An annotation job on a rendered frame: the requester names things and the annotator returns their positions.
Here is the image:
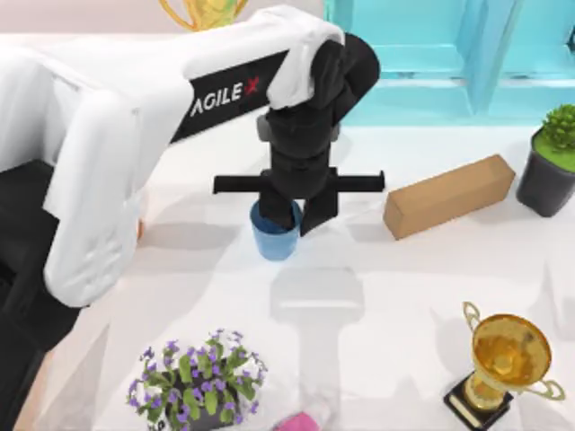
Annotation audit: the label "gold trophy on black base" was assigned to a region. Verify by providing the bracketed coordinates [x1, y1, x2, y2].
[443, 301, 567, 428]

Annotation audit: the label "brown cardboard box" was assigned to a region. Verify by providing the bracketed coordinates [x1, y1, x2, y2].
[382, 154, 517, 242]

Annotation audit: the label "green plant in black pot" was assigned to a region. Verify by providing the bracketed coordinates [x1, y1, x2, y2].
[515, 103, 575, 219]

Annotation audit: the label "purple flowers in black pot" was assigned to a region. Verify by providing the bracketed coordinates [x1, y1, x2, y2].
[126, 328, 270, 431]

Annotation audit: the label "light blue rack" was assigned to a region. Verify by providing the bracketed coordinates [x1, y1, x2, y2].
[323, 0, 575, 128]

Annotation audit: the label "blue cup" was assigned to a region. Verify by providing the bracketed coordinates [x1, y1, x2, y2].
[249, 199, 302, 263]

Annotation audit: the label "pink bottle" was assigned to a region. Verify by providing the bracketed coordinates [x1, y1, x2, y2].
[270, 411, 332, 431]

